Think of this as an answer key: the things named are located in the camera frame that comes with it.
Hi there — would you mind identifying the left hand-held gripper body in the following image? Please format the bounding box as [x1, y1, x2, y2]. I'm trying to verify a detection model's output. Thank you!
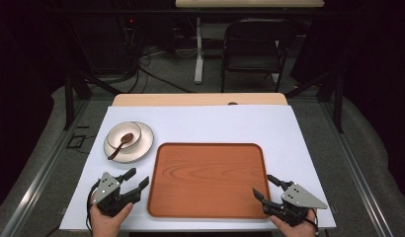
[91, 171, 133, 217]

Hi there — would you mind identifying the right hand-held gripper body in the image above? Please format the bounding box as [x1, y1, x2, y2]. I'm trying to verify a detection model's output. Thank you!
[272, 183, 329, 227]

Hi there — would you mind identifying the white plate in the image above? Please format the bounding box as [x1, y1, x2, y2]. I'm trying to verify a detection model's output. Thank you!
[103, 120, 155, 164]

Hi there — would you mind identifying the brown wooden spoon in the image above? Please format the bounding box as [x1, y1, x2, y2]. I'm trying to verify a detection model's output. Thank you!
[107, 132, 134, 161]

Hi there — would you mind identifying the white bowl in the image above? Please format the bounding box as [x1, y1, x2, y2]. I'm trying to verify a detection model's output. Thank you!
[106, 120, 143, 151]

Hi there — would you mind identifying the wooden tray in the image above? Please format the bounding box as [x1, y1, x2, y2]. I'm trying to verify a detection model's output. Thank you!
[146, 142, 272, 219]

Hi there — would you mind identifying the person's right hand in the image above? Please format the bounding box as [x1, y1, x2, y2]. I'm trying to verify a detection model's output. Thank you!
[269, 207, 320, 237]

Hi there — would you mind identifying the person's left hand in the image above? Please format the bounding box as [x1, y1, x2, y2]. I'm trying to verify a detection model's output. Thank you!
[89, 194, 134, 237]

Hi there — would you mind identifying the white table mat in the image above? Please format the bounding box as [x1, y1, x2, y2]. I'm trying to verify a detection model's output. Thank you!
[58, 105, 337, 231]

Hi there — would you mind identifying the black metal stand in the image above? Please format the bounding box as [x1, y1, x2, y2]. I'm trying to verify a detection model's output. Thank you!
[62, 70, 122, 131]
[283, 70, 344, 134]

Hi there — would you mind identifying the black folding chair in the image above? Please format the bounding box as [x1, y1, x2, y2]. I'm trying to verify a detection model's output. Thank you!
[219, 18, 298, 93]

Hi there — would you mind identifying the white desk leg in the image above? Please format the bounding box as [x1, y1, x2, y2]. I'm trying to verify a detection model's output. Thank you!
[194, 17, 204, 85]

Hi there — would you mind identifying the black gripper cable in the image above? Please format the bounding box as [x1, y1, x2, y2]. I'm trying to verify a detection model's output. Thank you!
[85, 179, 102, 235]

